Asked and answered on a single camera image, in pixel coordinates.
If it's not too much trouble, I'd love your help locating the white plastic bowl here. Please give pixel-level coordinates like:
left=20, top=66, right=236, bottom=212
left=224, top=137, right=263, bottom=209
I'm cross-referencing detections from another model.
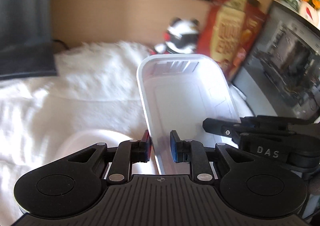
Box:
left=54, top=130, right=132, bottom=160

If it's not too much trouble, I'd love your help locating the white plastic bin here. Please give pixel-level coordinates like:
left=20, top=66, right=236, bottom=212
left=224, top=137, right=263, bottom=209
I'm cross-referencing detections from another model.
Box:
left=137, top=54, right=240, bottom=175

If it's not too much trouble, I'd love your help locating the white woven tablecloth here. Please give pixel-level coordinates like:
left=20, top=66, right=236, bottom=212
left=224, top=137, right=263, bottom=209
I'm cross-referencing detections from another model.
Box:
left=1, top=42, right=252, bottom=225

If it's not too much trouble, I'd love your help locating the red snack bag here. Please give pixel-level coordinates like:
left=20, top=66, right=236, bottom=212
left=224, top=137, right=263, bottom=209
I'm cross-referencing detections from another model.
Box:
left=196, top=0, right=266, bottom=81

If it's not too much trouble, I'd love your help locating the panda racer figurine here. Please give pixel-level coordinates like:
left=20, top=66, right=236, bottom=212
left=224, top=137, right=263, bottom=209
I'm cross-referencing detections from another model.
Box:
left=150, top=17, right=200, bottom=55

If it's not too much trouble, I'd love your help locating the black curved monitor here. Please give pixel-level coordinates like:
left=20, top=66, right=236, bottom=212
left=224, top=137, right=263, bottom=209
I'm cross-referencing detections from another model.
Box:
left=0, top=0, right=57, bottom=80

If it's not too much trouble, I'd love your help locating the black cable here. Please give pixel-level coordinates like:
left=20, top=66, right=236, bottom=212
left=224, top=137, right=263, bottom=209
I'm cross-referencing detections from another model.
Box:
left=51, top=38, right=72, bottom=51

